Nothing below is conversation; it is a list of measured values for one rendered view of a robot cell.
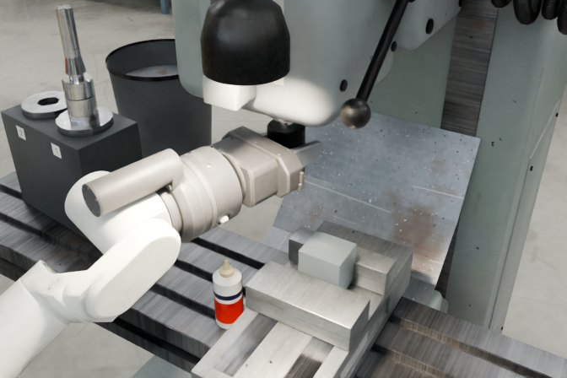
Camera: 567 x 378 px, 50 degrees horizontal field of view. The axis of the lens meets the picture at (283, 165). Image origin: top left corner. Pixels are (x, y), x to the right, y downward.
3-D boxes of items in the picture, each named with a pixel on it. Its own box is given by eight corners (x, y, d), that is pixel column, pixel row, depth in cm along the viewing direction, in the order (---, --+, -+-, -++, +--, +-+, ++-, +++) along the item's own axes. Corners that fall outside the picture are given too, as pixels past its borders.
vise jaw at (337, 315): (348, 353, 73) (350, 328, 71) (245, 307, 80) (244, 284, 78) (369, 321, 78) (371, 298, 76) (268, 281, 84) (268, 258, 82)
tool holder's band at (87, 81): (89, 75, 99) (88, 69, 98) (96, 85, 95) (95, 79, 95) (59, 81, 97) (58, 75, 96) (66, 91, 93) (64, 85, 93)
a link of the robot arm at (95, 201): (213, 247, 67) (123, 299, 60) (157, 197, 73) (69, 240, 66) (216, 164, 60) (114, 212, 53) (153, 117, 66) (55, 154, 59)
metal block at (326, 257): (337, 301, 79) (339, 266, 76) (297, 285, 82) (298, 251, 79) (354, 278, 83) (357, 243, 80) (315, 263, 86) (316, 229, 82)
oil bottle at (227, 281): (233, 334, 85) (229, 274, 80) (209, 323, 87) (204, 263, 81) (249, 315, 88) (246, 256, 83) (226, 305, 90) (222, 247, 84)
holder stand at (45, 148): (96, 246, 102) (75, 143, 92) (22, 202, 113) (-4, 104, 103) (151, 213, 110) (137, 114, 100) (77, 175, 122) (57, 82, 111)
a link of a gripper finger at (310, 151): (315, 158, 77) (280, 175, 73) (316, 135, 75) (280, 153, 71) (326, 162, 76) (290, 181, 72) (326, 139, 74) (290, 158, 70)
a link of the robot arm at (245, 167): (305, 142, 67) (221, 183, 60) (304, 213, 72) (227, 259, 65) (232, 107, 75) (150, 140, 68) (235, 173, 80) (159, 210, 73)
